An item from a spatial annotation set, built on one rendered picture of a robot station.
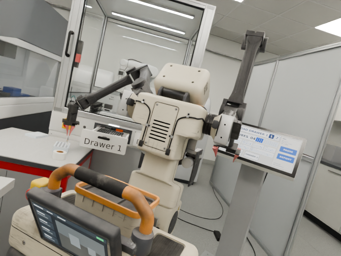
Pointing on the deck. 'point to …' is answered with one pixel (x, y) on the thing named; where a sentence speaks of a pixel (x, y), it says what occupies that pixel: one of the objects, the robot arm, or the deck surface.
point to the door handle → (68, 43)
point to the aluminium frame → (74, 25)
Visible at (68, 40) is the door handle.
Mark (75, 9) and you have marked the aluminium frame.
